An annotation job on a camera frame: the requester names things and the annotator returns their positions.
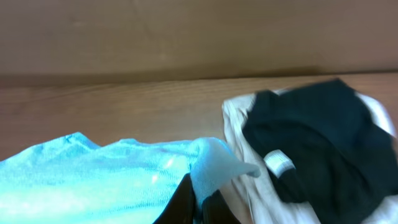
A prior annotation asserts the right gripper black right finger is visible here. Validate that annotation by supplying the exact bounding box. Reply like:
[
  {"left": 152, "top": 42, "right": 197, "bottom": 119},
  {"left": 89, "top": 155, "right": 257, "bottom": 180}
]
[{"left": 201, "top": 190, "right": 241, "bottom": 224}]

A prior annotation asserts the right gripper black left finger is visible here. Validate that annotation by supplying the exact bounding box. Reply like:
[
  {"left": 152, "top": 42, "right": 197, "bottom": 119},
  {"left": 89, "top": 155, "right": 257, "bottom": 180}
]
[{"left": 154, "top": 174, "right": 196, "bottom": 224}]

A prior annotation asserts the light blue t-shirt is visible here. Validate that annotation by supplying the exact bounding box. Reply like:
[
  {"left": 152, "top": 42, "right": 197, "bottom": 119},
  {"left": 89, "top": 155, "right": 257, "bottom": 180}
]
[{"left": 1, "top": 133, "right": 260, "bottom": 223}]

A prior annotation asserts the beige folded garment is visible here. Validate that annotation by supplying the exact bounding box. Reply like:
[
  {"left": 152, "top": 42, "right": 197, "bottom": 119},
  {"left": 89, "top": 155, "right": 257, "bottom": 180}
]
[{"left": 222, "top": 92, "right": 397, "bottom": 224}]

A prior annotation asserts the black folded garment on pile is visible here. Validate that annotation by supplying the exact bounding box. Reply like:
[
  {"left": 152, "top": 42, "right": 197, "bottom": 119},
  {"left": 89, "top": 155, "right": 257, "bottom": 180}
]
[{"left": 242, "top": 79, "right": 397, "bottom": 223}]

